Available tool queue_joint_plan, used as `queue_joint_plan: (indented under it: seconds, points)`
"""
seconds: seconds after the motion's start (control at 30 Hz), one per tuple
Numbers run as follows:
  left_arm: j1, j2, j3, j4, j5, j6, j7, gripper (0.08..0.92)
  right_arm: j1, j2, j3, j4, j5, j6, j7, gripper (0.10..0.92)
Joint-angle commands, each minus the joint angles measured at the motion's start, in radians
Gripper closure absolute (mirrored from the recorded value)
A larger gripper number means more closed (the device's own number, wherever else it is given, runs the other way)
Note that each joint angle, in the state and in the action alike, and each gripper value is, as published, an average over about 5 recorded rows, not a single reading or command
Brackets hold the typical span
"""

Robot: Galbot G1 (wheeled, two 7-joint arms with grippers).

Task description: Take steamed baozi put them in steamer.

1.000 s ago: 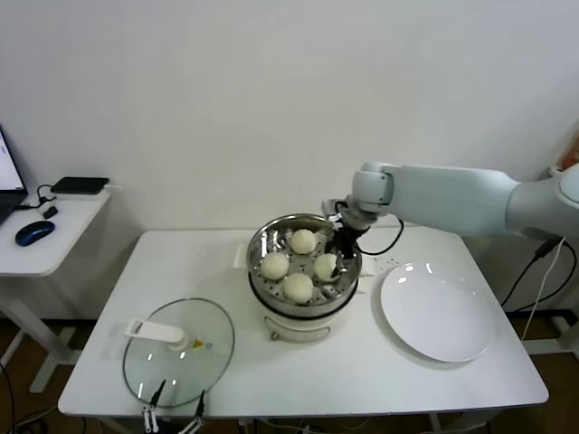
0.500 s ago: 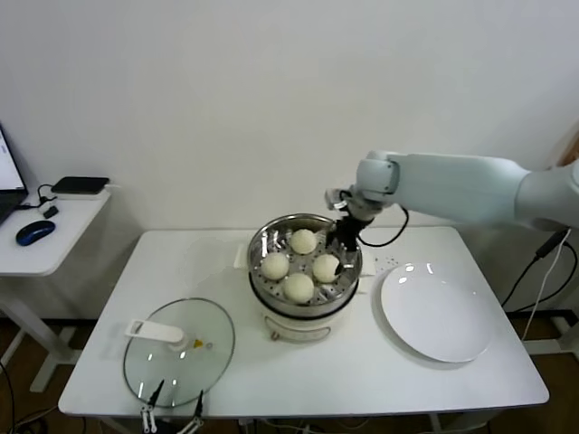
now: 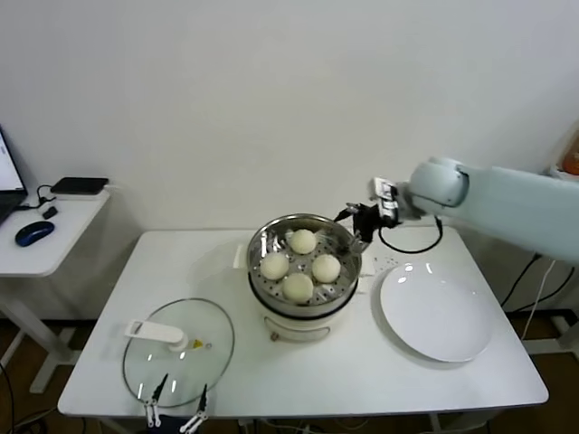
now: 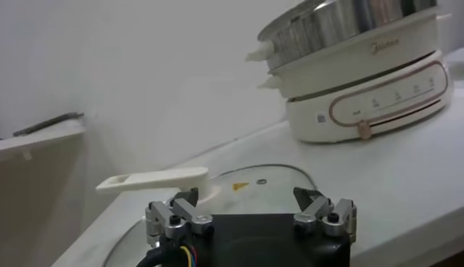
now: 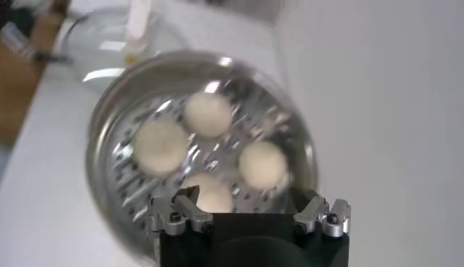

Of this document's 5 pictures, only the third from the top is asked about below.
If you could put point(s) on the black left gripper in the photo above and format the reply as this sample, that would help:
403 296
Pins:
172 426

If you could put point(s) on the white round plate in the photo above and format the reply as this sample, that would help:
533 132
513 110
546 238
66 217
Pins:
434 312

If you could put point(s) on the white steamed baozi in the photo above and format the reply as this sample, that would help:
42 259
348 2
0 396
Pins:
274 266
302 242
326 268
297 287

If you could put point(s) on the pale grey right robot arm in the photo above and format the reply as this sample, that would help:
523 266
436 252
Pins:
497 199

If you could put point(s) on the white electric cooker pot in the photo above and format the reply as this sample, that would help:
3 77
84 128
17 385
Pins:
294 330

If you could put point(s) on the black flat external drive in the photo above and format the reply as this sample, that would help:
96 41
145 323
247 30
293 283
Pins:
79 185

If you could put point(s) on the orange packaged item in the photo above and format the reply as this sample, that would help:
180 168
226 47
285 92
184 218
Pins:
572 158

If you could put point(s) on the perforated stainless steel steamer basket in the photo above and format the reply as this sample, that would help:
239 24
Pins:
267 239

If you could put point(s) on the black laptop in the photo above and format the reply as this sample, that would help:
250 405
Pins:
8 174

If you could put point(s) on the small black usb dongle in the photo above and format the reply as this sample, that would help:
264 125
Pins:
49 211

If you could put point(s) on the blue black computer mouse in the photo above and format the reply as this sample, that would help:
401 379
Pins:
34 233

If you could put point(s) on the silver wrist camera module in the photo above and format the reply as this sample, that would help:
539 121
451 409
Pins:
386 199

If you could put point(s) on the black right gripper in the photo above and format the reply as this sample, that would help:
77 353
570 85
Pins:
368 219

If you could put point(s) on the white side desk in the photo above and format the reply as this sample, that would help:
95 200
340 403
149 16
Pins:
45 257

